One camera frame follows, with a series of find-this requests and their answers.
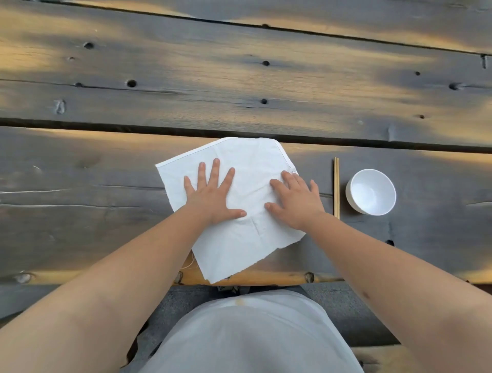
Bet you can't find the person's left forearm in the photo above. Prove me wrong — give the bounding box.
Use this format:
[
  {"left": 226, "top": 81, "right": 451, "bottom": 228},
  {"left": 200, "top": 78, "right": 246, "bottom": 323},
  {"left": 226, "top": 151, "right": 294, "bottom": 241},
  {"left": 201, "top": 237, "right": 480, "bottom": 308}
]
[{"left": 0, "top": 203, "right": 212, "bottom": 373}]

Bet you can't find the white bowl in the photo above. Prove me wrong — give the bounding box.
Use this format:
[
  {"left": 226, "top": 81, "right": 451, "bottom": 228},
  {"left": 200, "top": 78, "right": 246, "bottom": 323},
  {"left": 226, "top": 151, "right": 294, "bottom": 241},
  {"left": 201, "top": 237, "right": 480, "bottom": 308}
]
[{"left": 345, "top": 169, "right": 397, "bottom": 216}]

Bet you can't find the person's white shirt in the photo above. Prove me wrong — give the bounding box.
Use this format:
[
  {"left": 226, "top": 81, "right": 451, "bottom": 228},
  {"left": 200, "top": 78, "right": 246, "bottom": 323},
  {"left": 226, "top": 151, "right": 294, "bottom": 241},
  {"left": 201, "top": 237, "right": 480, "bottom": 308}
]
[{"left": 136, "top": 289, "right": 365, "bottom": 373}]

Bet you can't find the white cloth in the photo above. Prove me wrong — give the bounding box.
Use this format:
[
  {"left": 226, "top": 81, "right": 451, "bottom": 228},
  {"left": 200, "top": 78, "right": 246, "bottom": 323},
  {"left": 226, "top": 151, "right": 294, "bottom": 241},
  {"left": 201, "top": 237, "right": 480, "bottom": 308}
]
[{"left": 155, "top": 137, "right": 306, "bottom": 284}]

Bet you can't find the person's left hand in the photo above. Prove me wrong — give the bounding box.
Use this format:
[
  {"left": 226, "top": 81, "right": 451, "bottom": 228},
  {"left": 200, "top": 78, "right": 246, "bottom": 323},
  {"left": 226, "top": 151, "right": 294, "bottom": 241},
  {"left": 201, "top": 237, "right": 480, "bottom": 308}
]
[{"left": 183, "top": 158, "right": 247, "bottom": 226}]

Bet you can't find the person's right forearm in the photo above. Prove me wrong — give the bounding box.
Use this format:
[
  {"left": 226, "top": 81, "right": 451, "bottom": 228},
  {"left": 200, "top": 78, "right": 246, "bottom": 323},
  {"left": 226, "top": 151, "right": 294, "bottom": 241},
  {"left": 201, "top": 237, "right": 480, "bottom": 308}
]
[{"left": 300, "top": 211, "right": 492, "bottom": 373}]

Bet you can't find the person's right hand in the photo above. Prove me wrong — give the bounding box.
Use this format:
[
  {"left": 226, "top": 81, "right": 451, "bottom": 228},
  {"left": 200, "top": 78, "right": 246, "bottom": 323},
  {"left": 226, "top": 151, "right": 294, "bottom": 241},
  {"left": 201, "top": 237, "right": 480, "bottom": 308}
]
[{"left": 264, "top": 171, "right": 326, "bottom": 232}]

